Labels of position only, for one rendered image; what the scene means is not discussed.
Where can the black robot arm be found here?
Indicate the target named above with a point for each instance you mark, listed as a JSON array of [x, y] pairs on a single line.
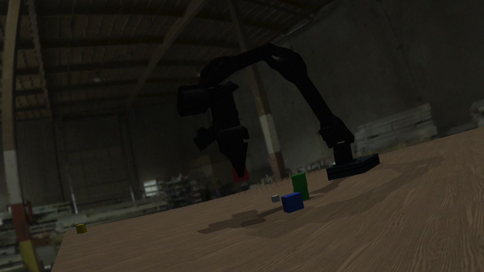
[[196, 99]]

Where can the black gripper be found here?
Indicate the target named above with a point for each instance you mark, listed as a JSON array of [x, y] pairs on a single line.
[[230, 138]]

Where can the red block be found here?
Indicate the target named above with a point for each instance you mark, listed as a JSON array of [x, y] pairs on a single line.
[[237, 179]]

